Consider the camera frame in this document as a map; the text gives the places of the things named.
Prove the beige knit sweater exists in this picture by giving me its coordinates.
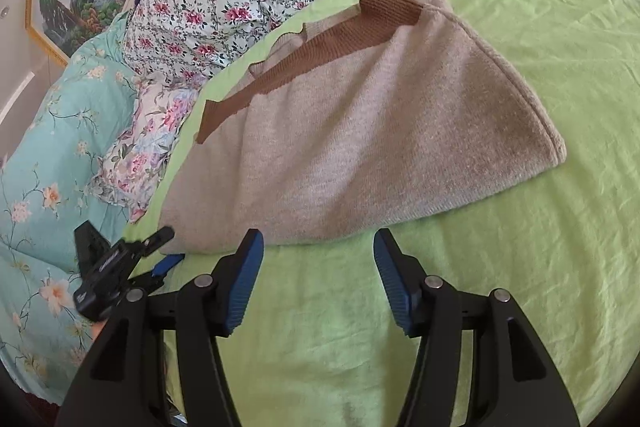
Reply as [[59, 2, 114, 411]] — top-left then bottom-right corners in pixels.
[[160, 0, 566, 254]]

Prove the person's left hand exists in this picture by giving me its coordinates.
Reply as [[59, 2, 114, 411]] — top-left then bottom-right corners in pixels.
[[91, 321, 106, 340]]

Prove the pastel floral pillow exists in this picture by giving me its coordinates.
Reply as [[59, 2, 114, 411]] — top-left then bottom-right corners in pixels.
[[90, 78, 198, 223]]

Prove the teal floral quilt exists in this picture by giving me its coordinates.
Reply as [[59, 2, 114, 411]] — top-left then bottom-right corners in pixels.
[[1, 15, 136, 403]]

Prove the green bed sheet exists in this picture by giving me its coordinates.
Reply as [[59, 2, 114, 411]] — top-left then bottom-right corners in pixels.
[[219, 0, 639, 426]]

